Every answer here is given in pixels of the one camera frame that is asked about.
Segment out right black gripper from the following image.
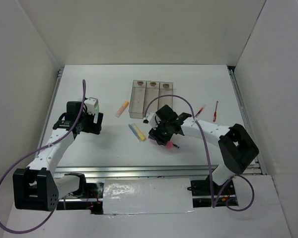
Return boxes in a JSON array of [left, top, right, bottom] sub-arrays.
[[149, 119, 173, 146]]

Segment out pink capped pen bundle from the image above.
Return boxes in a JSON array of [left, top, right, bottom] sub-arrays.
[[164, 141, 175, 149]]

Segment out orange pink highlighter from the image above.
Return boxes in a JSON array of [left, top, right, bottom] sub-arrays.
[[115, 101, 129, 118]]

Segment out green highlighter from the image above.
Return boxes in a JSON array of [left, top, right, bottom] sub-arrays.
[[93, 104, 99, 124]]

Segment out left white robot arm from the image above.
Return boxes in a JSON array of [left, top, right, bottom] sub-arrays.
[[12, 97, 103, 211]]

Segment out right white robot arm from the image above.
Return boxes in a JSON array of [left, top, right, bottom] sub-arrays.
[[143, 105, 259, 194]]

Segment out yellow highlighter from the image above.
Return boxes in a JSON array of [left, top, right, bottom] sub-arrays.
[[133, 124, 146, 141]]

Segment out right clear plastic container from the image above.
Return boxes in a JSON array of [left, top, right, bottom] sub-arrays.
[[158, 82, 173, 109]]

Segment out clear plastic container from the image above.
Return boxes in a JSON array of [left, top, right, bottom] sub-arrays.
[[144, 81, 160, 109], [129, 80, 147, 119], [158, 82, 173, 109]]

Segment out red black pen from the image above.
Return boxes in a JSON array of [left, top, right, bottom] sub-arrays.
[[195, 104, 206, 117]]

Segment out middle clear plastic container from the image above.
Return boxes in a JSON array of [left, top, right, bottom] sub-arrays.
[[144, 81, 160, 109]]

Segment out left clear plastic container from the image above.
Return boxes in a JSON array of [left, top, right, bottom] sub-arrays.
[[129, 80, 147, 119]]

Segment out blue pen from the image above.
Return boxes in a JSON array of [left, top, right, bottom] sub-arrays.
[[128, 124, 141, 141]]

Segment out red white pen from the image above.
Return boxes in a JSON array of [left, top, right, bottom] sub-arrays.
[[213, 101, 219, 122]]

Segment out white cover plate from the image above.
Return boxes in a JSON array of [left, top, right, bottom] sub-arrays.
[[103, 178, 194, 215]]

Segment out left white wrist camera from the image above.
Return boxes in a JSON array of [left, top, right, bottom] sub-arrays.
[[84, 97, 98, 115]]

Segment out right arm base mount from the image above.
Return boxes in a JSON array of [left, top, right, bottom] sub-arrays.
[[187, 179, 235, 197]]

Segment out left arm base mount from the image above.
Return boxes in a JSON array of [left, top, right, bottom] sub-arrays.
[[57, 182, 104, 215]]

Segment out aluminium frame rail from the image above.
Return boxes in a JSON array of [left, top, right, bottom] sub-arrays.
[[27, 64, 268, 179]]

